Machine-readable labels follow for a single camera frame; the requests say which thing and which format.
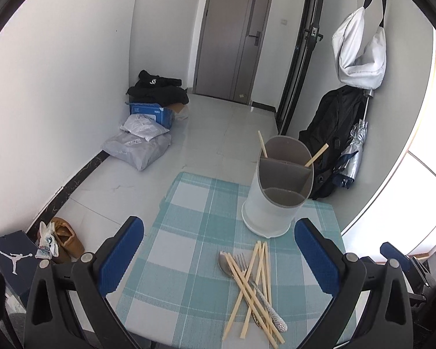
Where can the white patterned socks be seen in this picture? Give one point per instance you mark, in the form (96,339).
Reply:
(48,246)

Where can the grey plastic parcel bag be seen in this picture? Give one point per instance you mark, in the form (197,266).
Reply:
(135,150)

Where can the wooden chopstick in holder right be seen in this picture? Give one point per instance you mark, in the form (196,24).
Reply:
(317,155)

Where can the black framed glass door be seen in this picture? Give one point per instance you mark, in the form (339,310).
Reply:
(308,37)

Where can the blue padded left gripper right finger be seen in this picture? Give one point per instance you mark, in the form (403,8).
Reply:
(321,255)

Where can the teal plaid table mat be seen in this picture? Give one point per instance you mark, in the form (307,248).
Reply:
(176,293)

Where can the grey entrance door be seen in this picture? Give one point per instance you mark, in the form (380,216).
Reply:
(230,42)

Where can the silver metal spoon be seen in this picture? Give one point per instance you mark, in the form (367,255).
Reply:
(225,266)

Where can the wooden chopstick in holder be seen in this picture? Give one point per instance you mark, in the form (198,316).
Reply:
(317,155)
(262,145)

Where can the silver folded umbrella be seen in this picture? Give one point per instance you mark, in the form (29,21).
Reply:
(350,160)

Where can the black backpack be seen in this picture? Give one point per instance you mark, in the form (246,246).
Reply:
(338,111)

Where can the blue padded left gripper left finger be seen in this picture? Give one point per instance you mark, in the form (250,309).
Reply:
(116,253)

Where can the black clothes pile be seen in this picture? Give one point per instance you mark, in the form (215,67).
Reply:
(154,89)

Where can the brown shoes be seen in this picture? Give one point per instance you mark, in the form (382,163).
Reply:
(69,245)

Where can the wooden chopstick in holder left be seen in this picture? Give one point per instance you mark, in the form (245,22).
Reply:
(262,145)

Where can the white grey utensil holder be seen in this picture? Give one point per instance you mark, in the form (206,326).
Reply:
(282,182)

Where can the blue cardboard box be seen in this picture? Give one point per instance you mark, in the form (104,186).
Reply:
(161,115)

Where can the dark blue shoe box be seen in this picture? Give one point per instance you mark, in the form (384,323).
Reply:
(18,263)

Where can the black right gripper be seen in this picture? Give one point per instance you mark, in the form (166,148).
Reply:
(422,283)

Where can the white plastic parcel bag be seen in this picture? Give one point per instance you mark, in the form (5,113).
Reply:
(143,126)

